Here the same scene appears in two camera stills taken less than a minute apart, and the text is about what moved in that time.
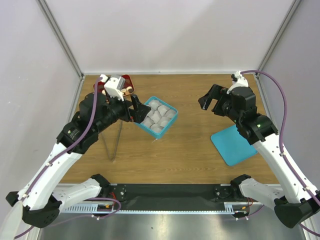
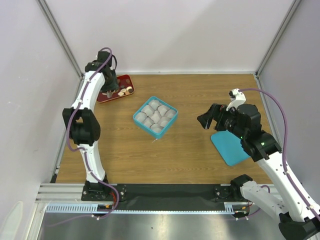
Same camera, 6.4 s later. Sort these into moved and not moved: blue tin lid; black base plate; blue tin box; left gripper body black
Moved: left gripper body black
Not moved: black base plate; blue tin lid; blue tin box
